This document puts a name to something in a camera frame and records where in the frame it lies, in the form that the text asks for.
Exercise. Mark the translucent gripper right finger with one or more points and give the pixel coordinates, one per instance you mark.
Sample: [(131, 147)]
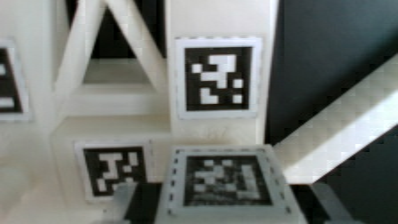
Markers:
[(331, 203)]

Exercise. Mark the white front fence rail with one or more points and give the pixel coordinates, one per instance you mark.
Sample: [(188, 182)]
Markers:
[(351, 123)]

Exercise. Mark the white tagged cube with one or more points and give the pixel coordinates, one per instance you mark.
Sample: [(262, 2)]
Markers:
[(225, 187)]

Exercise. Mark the white chair back part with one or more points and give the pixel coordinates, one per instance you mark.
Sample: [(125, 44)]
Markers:
[(83, 113)]

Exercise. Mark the translucent gripper left finger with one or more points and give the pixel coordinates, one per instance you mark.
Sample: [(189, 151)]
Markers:
[(116, 210)]

